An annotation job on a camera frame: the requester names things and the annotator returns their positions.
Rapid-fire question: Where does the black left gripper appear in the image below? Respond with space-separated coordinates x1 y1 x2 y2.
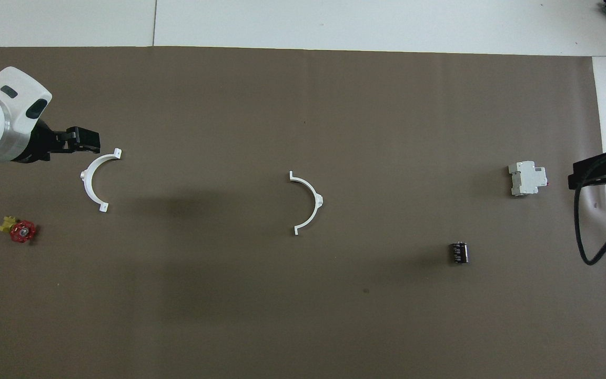
16 120 101 163

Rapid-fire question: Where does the white half-ring pipe clamp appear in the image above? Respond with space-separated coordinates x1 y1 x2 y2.
289 171 324 236
80 148 123 213

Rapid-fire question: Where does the brown paper table mat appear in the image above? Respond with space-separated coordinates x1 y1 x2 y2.
0 46 606 379

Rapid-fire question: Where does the white circuit breaker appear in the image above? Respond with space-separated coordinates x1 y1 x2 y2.
508 161 548 197

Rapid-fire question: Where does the red yellow valve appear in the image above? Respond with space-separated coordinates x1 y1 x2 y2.
0 215 37 244

